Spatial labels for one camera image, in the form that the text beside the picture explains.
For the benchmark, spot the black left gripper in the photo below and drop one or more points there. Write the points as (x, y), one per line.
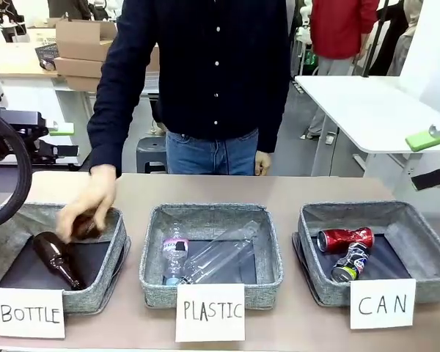
(0, 146)

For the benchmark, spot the brown glass bottle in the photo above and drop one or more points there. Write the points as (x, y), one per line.
(86, 227)
(55, 256)

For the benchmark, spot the crushed red soda can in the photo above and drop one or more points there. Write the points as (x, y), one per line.
(346, 238)

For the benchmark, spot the crushed black soda can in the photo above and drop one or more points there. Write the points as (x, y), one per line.
(352, 262)

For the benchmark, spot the small labelled plastic bottle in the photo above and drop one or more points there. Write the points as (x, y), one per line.
(174, 253)

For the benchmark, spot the large clear plastic bottle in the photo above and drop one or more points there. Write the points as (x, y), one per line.
(220, 249)

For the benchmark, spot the person's right forearm dark sleeve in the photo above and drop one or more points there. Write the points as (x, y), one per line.
(106, 139)

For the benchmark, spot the person's left forearm dark sleeve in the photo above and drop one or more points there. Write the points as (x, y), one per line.
(273, 128)

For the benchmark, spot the grey fabric basket plastic label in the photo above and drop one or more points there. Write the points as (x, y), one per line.
(154, 256)

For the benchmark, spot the white paper sign CAN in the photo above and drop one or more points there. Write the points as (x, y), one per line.
(383, 304)

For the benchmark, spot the grey fabric basket can label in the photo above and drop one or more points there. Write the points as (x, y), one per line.
(315, 271)

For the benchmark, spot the grey fabric basket bottle label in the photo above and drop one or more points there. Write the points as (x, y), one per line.
(95, 297)

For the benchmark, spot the person's right hand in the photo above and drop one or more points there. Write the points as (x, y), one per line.
(95, 198)

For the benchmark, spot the person's left hand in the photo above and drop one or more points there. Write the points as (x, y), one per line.
(263, 164)

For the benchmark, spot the closed flat cardboard box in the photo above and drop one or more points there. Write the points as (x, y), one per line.
(82, 83)
(78, 67)

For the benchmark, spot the grey metal stool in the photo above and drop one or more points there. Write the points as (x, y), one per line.
(150, 146)

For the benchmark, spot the wooden top table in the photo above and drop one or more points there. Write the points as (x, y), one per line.
(7, 62)

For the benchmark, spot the open cardboard box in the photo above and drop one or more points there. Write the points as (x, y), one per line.
(80, 45)

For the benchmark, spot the white desk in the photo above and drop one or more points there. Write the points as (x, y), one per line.
(352, 95)

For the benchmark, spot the white plastic crate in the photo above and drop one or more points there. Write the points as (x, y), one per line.
(42, 36)

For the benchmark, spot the black tripod pole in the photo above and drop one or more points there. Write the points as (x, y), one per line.
(375, 36)

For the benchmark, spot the bystander in dark clothes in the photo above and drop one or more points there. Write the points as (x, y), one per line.
(5, 11)

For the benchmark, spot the bystander in red sweater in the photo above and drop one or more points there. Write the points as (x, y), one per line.
(341, 29)

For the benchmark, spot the person in dark shirt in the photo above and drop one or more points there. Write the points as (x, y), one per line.
(212, 73)

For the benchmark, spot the white paper sign BOTTLE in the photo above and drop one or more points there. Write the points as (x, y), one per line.
(27, 313)

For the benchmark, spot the white paper sign PLASTIC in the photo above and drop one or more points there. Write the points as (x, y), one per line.
(210, 311)

